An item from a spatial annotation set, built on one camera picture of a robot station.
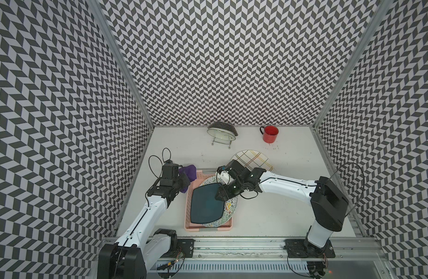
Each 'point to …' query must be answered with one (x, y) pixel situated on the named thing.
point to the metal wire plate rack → (223, 138)
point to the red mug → (270, 133)
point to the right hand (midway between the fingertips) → (221, 198)
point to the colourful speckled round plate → (230, 206)
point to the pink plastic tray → (189, 226)
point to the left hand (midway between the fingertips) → (185, 179)
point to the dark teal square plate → (204, 206)
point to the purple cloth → (191, 171)
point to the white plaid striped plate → (250, 160)
